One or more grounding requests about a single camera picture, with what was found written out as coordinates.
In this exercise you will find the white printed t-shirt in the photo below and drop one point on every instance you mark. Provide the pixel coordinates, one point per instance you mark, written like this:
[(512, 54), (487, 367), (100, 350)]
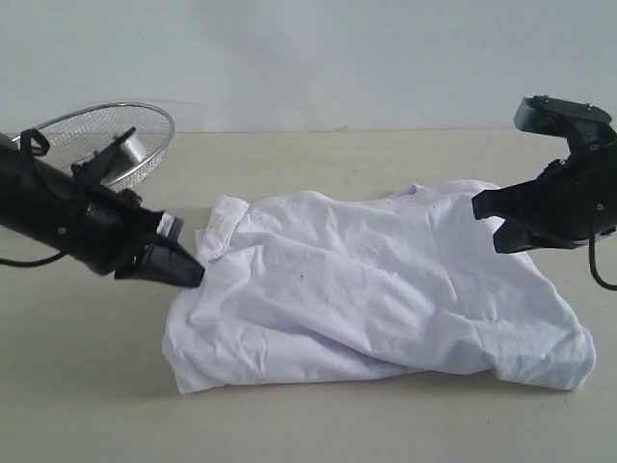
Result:
[(304, 288)]

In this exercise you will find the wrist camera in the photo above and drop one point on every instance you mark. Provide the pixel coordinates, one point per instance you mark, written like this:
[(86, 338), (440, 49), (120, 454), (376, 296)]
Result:
[(125, 152), (579, 123)]

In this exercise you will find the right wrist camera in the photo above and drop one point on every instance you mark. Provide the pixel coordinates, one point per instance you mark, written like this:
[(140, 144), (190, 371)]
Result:
[(579, 123)]

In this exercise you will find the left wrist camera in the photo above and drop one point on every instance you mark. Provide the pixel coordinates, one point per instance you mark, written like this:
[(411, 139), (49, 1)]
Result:
[(125, 152)]

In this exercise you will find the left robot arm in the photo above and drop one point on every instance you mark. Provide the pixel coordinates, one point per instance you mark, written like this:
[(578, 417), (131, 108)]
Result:
[(20, 170)]

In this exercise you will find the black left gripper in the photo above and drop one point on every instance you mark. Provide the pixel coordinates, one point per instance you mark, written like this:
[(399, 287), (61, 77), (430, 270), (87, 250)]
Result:
[(104, 230)]

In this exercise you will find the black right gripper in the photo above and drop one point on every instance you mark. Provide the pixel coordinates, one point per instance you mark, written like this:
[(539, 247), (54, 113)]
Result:
[(573, 202)]

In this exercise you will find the metal mesh basket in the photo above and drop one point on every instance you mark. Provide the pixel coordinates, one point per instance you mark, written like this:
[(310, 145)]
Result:
[(144, 130)]

